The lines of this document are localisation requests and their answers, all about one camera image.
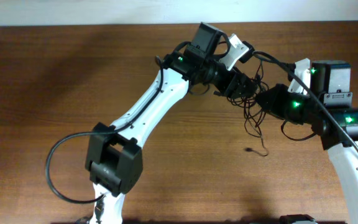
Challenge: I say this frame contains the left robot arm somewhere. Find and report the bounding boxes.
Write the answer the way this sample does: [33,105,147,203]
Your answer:
[85,23,257,223]

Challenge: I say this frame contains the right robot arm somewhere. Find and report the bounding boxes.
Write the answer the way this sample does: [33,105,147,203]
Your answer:
[256,59,358,223]

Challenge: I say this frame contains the black cable bundle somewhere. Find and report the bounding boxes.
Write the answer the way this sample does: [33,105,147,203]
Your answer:
[227,58,270,157]

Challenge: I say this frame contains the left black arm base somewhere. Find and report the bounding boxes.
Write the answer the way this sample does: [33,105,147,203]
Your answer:
[74,217,93,224]

